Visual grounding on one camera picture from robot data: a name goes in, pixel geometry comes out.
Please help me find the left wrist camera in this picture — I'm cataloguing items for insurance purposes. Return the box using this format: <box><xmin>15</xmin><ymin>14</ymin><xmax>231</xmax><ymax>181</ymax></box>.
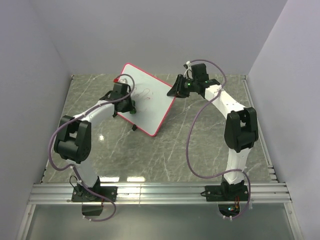
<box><xmin>113</xmin><ymin>76</ymin><xmax>130</xmax><ymax>85</ymax></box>

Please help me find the green whiteboard eraser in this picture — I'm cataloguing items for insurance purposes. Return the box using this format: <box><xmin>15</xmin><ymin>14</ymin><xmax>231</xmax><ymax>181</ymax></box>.
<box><xmin>129</xmin><ymin>100</ymin><xmax>137</xmax><ymax>115</ymax></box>

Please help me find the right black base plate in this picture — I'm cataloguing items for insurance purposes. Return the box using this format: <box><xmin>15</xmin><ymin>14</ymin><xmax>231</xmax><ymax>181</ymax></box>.
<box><xmin>200</xmin><ymin>184</ymin><xmax>249</xmax><ymax>202</ymax></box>

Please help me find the aluminium mounting rail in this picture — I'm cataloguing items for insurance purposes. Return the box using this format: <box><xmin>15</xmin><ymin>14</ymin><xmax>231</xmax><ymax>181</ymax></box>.
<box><xmin>27</xmin><ymin>182</ymin><xmax>292</xmax><ymax>205</ymax></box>

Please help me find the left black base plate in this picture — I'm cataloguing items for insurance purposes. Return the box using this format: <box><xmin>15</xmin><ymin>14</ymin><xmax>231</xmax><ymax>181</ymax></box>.
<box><xmin>71</xmin><ymin>185</ymin><xmax>118</xmax><ymax>203</ymax></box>

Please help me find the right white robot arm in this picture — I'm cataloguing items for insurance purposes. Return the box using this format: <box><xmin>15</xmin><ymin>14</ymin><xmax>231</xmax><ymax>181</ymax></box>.
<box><xmin>167</xmin><ymin>74</ymin><xmax>259</xmax><ymax>200</ymax></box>

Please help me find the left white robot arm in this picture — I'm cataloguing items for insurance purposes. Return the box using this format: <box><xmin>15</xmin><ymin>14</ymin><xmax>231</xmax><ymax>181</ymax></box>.
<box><xmin>53</xmin><ymin>82</ymin><xmax>137</xmax><ymax>201</ymax></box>

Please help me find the pink framed whiteboard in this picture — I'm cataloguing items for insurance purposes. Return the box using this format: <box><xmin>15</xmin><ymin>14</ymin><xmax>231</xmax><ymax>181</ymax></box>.
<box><xmin>118</xmin><ymin>63</ymin><xmax>175</xmax><ymax>137</ymax></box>

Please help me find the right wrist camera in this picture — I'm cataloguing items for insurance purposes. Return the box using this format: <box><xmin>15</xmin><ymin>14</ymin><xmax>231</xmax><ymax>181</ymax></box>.
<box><xmin>183</xmin><ymin>61</ymin><xmax>209</xmax><ymax>82</ymax></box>

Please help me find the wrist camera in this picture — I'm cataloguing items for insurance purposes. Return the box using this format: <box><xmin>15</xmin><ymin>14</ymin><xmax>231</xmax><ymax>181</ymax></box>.
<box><xmin>113</xmin><ymin>76</ymin><xmax>130</xmax><ymax>85</ymax></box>
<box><xmin>183</xmin><ymin>61</ymin><xmax>209</xmax><ymax>82</ymax></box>

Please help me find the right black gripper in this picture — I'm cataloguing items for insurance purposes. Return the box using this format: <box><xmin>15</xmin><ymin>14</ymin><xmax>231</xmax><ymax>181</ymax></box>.
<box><xmin>166</xmin><ymin>74</ymin><xmax>197</xmax><ymax>99</ymax></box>

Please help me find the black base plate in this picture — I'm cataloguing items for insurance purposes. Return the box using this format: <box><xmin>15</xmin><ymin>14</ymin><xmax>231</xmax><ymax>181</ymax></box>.
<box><xmin>71</xmin><ymin>185</ymin><xmax>118</xmax><ymax>203</ymax></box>
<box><xmin>200</xmin><ymin>184</ymin><xmax>249</xmax><ymax>202</ymax></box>

